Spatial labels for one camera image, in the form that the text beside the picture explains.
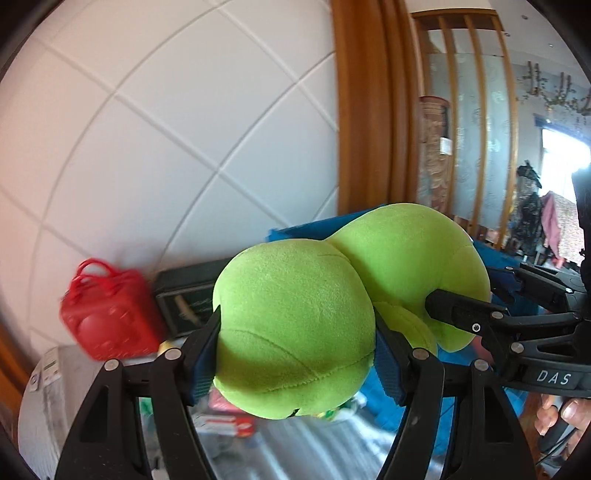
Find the pink hanging cloth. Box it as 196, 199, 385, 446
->
540, 191, 561, 250

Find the wooden slat glass partition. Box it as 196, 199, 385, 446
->
411, 9, 520, 250

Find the branch wall decoration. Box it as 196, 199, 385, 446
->
517, 60, 591, 116

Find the black hanging garment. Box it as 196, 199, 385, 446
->
512, 161, 546, 256

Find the wooden door frame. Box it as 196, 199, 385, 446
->
330, 0, 423, 217

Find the person's right hand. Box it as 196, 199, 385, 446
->
536, 394, 591, 462

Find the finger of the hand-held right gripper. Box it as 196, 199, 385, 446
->
424, 288, 583, 370
488, 264, 588, 317

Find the blue plastic crate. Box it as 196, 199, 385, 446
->
269, 203, 527, 437

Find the white ribbed appliance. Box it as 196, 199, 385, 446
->
18, 345, 109, 480

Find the red white packet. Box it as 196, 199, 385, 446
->
198, 392, 257, 441

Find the red handbag-shaped box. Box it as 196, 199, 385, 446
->
60, 258, 162, 361

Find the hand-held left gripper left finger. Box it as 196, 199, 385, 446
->
54, 307, 222, 480

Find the dark green gift box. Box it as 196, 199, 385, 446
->
154, 258, 232, 337

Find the window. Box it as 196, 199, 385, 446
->
536, 115, 591, 197

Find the light green plush toy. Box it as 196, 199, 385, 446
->
212, 202, 491, 421

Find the rolled patterned carpet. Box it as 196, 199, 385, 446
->
418, 95, 455, 215

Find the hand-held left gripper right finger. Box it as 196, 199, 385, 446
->
373, 309, 539, 480

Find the patterned hanging blanket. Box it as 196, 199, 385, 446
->
554, 194, 586, 267

